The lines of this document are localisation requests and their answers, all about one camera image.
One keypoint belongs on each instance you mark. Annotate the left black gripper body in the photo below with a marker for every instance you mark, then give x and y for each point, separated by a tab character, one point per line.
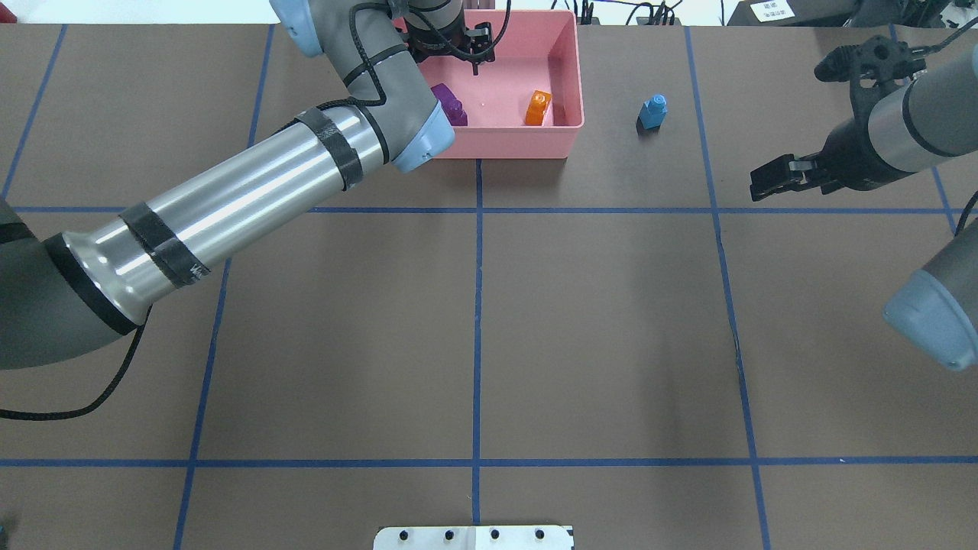
433	37

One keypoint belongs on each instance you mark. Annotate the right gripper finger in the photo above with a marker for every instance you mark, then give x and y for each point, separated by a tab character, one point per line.
786	173

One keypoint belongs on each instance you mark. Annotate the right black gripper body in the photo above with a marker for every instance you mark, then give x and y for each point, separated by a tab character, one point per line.
850	153

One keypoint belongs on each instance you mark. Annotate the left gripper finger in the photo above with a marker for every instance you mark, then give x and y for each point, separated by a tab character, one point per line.
480	43

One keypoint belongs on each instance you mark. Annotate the purple block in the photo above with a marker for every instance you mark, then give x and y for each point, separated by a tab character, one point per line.
451	105

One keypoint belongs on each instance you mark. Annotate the orange block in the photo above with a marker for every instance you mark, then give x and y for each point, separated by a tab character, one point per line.
537	108

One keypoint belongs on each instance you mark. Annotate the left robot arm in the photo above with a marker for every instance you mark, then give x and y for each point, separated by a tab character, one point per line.
74	293

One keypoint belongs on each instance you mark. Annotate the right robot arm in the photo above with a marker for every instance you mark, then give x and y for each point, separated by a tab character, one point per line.
906	120

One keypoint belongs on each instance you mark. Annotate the pink plastic box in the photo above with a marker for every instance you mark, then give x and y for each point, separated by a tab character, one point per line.
539	51

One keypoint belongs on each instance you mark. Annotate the small blue block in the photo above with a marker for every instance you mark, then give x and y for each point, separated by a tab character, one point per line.
653	112

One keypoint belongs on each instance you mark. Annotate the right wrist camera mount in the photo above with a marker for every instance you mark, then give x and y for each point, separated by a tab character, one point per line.
873	69

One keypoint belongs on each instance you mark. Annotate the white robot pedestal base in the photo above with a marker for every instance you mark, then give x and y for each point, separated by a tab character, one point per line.
475	537

